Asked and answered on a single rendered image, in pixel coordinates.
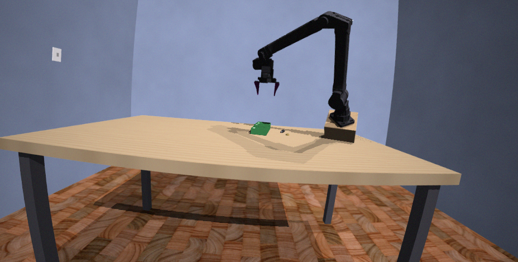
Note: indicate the green rack of three bins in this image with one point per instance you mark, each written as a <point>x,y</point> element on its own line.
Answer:
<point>261,128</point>

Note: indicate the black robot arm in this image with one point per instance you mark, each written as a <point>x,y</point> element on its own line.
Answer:
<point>342,28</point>

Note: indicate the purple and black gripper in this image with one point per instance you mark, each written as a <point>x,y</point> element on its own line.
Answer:
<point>266,80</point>

